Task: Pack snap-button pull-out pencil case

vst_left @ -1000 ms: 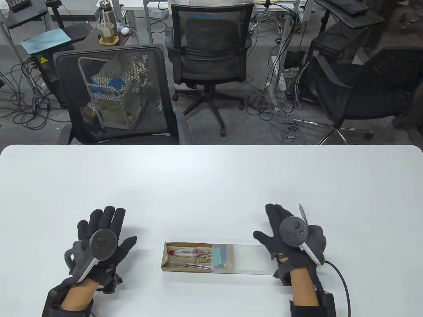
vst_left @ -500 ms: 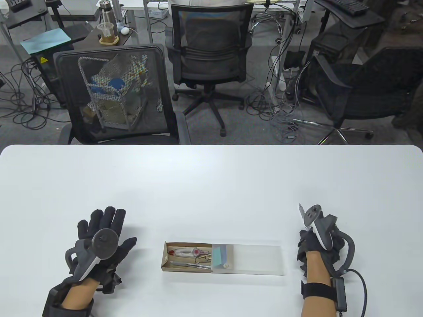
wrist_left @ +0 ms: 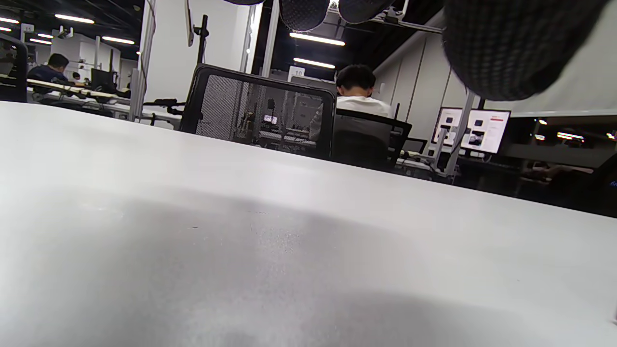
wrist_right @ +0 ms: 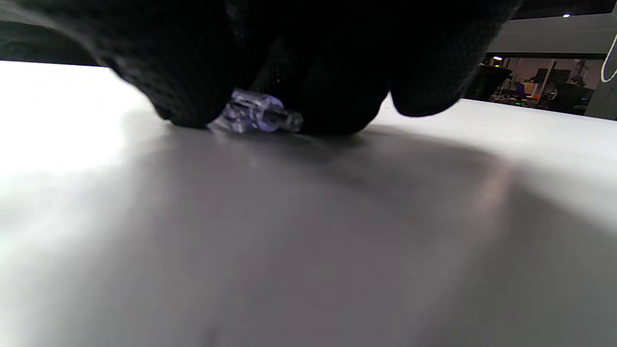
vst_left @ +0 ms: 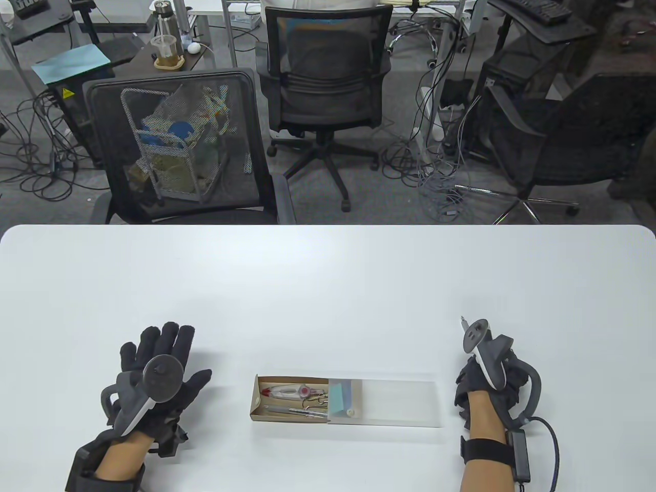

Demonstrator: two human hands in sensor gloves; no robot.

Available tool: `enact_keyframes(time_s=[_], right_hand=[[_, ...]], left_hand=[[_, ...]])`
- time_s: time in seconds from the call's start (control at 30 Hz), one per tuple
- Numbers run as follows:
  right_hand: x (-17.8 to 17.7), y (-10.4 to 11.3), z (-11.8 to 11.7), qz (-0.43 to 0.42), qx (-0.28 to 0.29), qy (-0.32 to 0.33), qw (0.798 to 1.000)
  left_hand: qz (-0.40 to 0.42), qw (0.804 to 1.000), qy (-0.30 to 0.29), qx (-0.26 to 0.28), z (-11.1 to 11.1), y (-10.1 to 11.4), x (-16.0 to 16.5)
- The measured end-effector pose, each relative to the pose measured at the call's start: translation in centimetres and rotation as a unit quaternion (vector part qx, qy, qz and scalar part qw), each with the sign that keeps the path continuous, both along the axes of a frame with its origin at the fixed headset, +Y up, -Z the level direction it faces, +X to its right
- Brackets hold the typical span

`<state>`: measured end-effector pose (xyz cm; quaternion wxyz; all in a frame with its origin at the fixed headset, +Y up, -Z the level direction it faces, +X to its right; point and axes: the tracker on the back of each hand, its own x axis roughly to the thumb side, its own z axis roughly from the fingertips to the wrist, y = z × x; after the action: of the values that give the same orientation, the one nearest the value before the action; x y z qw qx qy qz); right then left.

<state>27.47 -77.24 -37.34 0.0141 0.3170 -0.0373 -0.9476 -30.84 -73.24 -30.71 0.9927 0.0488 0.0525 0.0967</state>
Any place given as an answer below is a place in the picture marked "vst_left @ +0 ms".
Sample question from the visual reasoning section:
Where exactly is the person's right hand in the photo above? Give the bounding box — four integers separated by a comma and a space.
455, 348, 531, 431

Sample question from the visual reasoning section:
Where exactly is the person's left hand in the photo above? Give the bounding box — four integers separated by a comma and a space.
105, 322, 212, 457

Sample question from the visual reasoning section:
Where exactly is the cardboard sliding pencil box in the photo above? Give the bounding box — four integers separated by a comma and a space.
250, 374, 442, 427

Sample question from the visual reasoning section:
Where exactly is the blue binder clip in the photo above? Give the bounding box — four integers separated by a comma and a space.
307, 382, 355, 411

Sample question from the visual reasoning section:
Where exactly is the white red-tipped correction pen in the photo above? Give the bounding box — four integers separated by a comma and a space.
260, 384, 313, 399

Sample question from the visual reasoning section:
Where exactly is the person's right forearm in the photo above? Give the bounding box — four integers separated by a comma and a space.
459, 391, 513, 492

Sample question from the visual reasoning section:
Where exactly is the person's left forearm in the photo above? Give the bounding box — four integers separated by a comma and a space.
95, 438, 154, 482

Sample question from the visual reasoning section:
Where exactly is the grey tracking controller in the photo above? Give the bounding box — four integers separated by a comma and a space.
463, 319, 544, 426
100, 355, 185, 436

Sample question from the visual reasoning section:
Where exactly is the black mesh armless chair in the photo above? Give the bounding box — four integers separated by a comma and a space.
82, 68, 297, 225

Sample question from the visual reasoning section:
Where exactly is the black chair chrome base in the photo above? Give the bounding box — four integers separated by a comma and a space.
456, 72, 656, 225

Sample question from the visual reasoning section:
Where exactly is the black cabinet yellow label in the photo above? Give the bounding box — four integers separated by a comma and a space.
49, 77, 116, 167

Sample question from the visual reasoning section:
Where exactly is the dark brown desk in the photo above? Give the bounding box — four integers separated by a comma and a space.
105, 14, 211, 72

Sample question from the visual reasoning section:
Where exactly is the black swivel office chair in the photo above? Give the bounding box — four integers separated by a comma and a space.
255, 6, 394, 213

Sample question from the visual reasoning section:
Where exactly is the teal paper folder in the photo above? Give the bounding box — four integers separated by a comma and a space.
32, 44, 112, 85

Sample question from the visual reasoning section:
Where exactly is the clear plastic cup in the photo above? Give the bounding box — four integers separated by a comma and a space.
150, 35, 180, 67

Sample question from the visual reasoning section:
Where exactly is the black computer tower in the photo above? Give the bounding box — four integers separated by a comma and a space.
477, 49, 569, 165

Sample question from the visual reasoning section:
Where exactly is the steel water bottle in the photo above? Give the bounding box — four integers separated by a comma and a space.
154, 2, 180, 54

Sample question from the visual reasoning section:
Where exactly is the black equipment stand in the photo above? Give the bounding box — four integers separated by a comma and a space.
0, 0, 75, 44

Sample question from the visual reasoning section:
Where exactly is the black keyboard tray stand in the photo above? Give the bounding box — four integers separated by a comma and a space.
487, 0, 599, 44

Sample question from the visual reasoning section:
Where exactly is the black keyboard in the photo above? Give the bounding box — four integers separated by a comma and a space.
505, 0, 572, 25

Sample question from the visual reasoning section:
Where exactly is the black wrist camera strap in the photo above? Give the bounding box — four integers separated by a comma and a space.
66, 430, 149, 492
460, 429, 531, 482

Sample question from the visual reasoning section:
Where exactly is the thick black wrist cable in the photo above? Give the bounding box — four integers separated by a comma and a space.
523, 416, 560, 492

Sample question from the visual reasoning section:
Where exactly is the white wire mesh cart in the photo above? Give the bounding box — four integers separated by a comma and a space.
120, 85, 231, 203

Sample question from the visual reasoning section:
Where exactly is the grey floor cable tangle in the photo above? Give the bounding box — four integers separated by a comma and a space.
382, 92, 480, 218

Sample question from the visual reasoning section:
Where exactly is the black floor cable tangle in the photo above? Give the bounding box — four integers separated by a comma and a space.
0, 95, 111, 201

